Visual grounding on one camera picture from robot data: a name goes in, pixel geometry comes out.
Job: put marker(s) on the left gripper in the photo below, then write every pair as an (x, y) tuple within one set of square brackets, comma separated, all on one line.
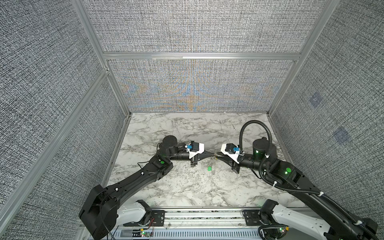
[(203, 155)]

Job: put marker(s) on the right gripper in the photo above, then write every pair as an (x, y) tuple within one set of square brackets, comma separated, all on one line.
[(235, 164)]

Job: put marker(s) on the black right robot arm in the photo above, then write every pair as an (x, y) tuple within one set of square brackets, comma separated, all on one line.
[(333, 222)]

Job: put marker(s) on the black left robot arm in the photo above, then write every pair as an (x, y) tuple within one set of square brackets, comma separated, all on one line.
[(113, 196)]

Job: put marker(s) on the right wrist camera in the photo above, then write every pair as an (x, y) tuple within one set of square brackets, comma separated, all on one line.
[(232, 151)]

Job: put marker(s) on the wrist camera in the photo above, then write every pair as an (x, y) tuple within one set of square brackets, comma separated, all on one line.
[(232, 151), (194, 149)]

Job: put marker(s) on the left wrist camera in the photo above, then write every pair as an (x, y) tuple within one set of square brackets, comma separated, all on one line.
[(194, 149)]

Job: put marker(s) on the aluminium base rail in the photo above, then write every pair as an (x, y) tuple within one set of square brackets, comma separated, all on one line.
[(204, 219)]

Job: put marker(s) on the grey slotted cable duct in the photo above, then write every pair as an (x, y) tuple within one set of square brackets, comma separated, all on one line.
[(186, 234)]

